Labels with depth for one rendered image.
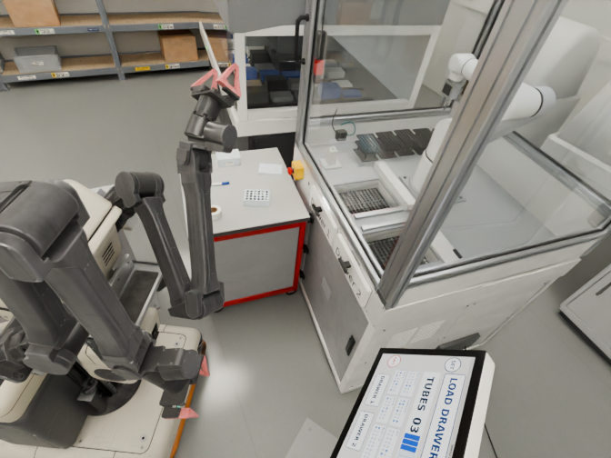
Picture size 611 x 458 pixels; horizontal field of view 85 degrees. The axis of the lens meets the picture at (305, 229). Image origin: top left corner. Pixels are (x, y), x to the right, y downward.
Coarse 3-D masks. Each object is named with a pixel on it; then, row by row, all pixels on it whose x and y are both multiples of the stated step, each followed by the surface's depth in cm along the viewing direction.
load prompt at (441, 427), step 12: (444, 384) 76; (456, 384) 74; (444, 396) 74; (456, 396) 72; (444, 408) 71; (456, 408) 70; (432, 420) 71; (444, 420) 69; (432, 432) 69; (444, 432) 67; (432, 444) 67; (444, 444) 65; (432, 456) 65; (444, 456) 64
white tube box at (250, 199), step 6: (246, 192) 167; (252, 192) 167; (258, 192) 169; (264, 192) 168; (246, 198) 164; (252, 198) 164; (258, 198) 165; (264, 198) 165; (246, 204) 165; (252, 204) 165; (258, 204) 165; (264, 204) 165
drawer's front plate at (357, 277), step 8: (336, 240) 136; (344, 240) 133; (344, 248) 130; (336, 256) 140; (344, 256) 132; (352, 256) 127; (352, 264) 126; (352, 272) 127; (360, 272) 123; (352, 280) 128; (360, 280) 121; (352, 288) 130; (360, 288) 122; (368, 288) 118; (360, 296) 124; (368, 296) 120; (360, 304) 125
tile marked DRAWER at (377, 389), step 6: (378, 378) 90; (384, 378) 89; (372, 384) 90; (378, 384) 88; (384, 384) 87; (372, 390) 88; (378, 390) 87; (384, 390) 86; (372, 396) 86; (378, 396) 85; (366, 402) 86; (372, 402) 85; (378, 402) 84
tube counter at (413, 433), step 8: (416, 416) 74; (408, 424) 73; (416, 424) 72; (424, 424) 71; (408, 432) 72; (416, 432) 71; (408, 440) 71; (416, 440) 69; (400, 448) 70; (408, 448) 69; (416, 448) 68; (400, 456) 69; (408, 456) 68
